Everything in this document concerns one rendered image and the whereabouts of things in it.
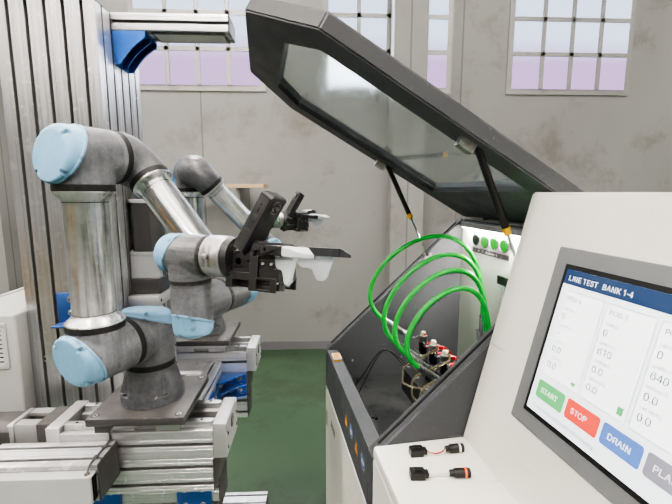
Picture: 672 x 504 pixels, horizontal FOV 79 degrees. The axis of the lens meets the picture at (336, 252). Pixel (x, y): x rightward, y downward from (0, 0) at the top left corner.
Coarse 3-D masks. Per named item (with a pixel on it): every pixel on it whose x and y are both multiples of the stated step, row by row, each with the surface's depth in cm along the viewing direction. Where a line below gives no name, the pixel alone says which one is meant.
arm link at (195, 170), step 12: (192, 156) 146; (180, 168) 145; (192, 168) 143; (204, 168) 144; (192, 180) 144; (204, 180) 143; (216, 180) 145; (204, 192) 146; (216, 192) 147; (228, 192) 149; (216, 204) 150; (228, 204) 149; (240, 204) 152; (228, 216) 152; (240, 216) 152; (240, 228) 155; (276, 240) 158
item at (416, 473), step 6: (414, 468) 83; (420, 468) 83; (456, 468) 83; (462, 468) 83; (468, 468) 83; (414, 474) 82; (420, 474) 82; (426, 474) 82; (432, 474) 83; (438, 474) 83; (444, 474) 84; (450, 474) 82; (456, 474) 82; (462, 474) 82; (468, 474) 82; (414, 480) 82; (420, 480) 82
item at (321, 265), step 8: (312, 248) 71; (320, 248) 72; (328, 248) 72; (336, 248) 72; (320, 256) 72; (328, 256) 72; (336, 256) 72; (344, 256) 72; (304, 264) 72; (312, 264) 72; (320, 264) 72; (328, 264) 73; (320, 272) 73; (328, 272) 73; (320, 280) 73
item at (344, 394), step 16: (336, 352) 156; (336, 368) 141; (336, 384) 139; (352, 384) 130; (336, 400) 140; (352, 400) 120; (352, 416) 115; (368, 416) 111; (368, 432) 104; (352, 448) 116; (368, 448) 98
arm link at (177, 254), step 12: (168, 240) 75; (180, 240) 74; (192, 240) 73; (156, 252) 75; (168, 252) 74; (180, 252) 73; (192, 252) 72; (168, 264) 74; (180, 264) 73; (192, 264) 72; (168, 276) 76; (180, 276) 74; (192, 276) 74; (204, 276) 76
